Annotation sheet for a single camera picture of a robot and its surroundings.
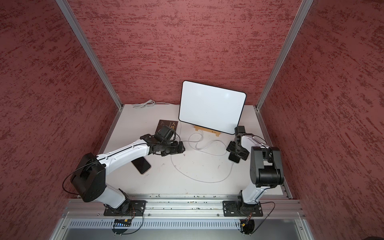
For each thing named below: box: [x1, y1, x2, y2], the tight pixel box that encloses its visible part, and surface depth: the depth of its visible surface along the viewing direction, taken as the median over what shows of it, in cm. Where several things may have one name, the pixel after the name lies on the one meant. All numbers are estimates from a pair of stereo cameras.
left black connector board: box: [113, 219, 132, 227], surface depth 74 cm
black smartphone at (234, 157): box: [228, 151, 241, 163], surface depth 91 cm
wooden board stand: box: [193, 125, 222, 137], surface depth 103 cm
